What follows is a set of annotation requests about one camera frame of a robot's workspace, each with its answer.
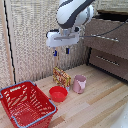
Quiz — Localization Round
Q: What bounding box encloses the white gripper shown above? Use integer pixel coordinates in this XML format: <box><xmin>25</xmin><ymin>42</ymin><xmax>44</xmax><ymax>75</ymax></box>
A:
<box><xmin>45</xmin><ymin>28</ymin><xmax>81</xmax><ymax>57</ymax></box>

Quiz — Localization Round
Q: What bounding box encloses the yellow red cereal snack box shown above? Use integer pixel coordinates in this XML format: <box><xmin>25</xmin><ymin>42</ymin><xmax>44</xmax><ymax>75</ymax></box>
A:
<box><xmin>52</xmin><ymin>66</ymin><xmax>72</xmax><ymax>92</ymax></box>

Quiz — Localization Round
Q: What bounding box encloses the brown drawer cabinet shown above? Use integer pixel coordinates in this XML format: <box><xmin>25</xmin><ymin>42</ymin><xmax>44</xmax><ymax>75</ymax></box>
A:
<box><xmin>82</xmin><ymin>9</ymin><xmax>128</xmax><ymax>83</ymax></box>

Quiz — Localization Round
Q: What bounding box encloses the pink mug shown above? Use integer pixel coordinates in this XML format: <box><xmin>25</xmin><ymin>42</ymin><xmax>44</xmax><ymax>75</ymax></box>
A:
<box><xmin>72</xmin><ymin>74</ymin><xmax>88</xmax><ymax>95</ymax></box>

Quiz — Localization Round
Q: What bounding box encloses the red bowl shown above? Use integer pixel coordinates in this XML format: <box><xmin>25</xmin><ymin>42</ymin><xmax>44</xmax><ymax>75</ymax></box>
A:
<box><xmin>48</xmin><ymin>85</ymin><xmax>69</xmax><ymax>103</ymax></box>

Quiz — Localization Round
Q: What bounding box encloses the red shopping basket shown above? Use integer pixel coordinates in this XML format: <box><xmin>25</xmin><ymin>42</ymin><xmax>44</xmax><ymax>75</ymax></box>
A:
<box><xmin>0</xmin><ymin>80</ymin><xmax>58</xmax><ymax>128</ymax></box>

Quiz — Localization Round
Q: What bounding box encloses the silver long drawer handle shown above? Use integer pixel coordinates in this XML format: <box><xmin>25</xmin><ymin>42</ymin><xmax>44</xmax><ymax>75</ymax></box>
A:
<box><xmin>95</xmin><ymin>54</ymin><xmax>121</xmax><ymax>67</ymax></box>
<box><xmin>89</xmin><ymin>33</ymin><xmax>120</xmax><ymax>43</ymax></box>

